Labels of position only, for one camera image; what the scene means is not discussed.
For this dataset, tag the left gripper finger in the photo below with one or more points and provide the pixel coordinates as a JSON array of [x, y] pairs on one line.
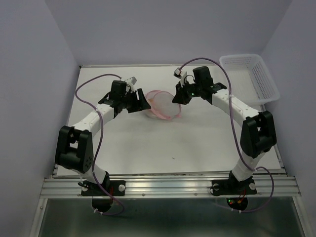
[[142, 101], [132, 108]]

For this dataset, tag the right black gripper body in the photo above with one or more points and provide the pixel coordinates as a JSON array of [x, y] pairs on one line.
[[195, 88]]

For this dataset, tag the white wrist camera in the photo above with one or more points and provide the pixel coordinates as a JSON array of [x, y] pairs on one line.
[[130, 83], [181, 75]]

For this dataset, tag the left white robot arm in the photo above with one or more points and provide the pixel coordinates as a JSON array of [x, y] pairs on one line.
[[75, 143]]

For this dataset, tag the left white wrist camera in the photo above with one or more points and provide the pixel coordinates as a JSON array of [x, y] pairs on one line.
[[130, 83]]

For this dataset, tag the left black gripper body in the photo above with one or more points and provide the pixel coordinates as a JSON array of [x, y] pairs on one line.
[[130, 98]]

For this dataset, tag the white plastic basket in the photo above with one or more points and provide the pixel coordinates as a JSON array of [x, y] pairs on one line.
[[251, 80]]

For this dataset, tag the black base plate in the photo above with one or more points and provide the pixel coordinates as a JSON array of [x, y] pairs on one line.
[[115, 188], [233, 188]]

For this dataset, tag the aluminium mounting rail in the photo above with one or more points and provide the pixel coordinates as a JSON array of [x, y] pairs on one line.
[[195, 185]]

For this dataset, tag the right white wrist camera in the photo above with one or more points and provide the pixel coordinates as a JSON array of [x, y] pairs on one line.
[[181, 75]]

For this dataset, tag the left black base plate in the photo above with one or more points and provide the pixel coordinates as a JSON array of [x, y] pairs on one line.
[[115, 188]]

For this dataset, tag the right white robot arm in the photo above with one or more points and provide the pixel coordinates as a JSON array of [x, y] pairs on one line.
[[258, 133]]

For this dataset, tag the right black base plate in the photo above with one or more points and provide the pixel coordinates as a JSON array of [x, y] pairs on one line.
[[233, 188]]

